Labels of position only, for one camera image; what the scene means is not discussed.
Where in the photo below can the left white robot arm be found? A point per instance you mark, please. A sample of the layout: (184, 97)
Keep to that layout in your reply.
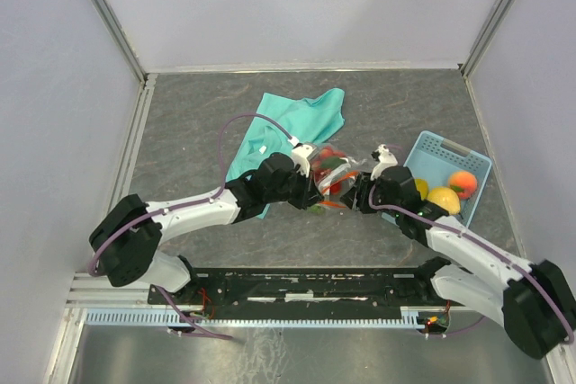
(126, 242)

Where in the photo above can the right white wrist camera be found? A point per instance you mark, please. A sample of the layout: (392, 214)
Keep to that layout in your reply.
(384, 158)

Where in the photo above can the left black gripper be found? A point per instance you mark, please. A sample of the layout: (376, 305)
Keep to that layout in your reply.
(310, 194)

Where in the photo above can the clear zip top bag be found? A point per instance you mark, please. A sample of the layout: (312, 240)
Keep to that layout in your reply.
(332, 201)

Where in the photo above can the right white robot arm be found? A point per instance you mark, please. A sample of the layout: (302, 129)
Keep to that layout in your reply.
(532, 302)

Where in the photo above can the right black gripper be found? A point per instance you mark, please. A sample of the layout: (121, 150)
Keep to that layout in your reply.
(356, 194)

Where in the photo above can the fake green grapes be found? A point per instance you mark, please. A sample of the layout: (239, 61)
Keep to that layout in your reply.
(317, 210)

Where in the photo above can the yellow fake starfruit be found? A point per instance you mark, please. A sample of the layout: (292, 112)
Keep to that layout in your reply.
(422, 188)

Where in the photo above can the fake peach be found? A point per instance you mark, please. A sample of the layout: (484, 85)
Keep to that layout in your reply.
(463, 183)

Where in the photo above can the fake strawberries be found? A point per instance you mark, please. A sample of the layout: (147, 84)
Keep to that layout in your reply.
(327, 166)

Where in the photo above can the light blue plastic basket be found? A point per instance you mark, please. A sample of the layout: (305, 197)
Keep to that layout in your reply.
(434, 158)

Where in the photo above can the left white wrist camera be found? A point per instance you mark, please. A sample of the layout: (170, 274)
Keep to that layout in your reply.
(301, 155)

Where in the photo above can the light blue cable duct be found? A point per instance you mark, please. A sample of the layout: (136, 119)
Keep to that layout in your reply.
(402, 319)

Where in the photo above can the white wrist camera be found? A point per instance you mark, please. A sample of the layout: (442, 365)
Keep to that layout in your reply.
(301, 155)
(384, 158)

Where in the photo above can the teal t-shirt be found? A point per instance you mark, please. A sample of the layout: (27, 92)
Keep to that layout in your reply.
(311, 120)

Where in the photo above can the yellow fake lemon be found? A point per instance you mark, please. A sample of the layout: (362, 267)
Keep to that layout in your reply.
(446, 198)

